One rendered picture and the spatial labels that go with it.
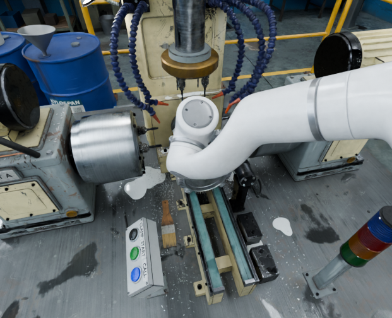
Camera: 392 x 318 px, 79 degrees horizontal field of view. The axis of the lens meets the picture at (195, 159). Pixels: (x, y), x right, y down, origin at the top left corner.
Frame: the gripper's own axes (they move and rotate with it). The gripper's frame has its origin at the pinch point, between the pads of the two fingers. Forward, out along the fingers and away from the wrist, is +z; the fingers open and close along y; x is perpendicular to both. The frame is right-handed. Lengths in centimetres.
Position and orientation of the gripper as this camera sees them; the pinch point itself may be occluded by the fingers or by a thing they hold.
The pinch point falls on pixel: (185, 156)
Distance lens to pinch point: 76.3
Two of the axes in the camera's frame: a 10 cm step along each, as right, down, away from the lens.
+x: -1.9, -9.6, 2.2
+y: 9.7, -1.6, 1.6
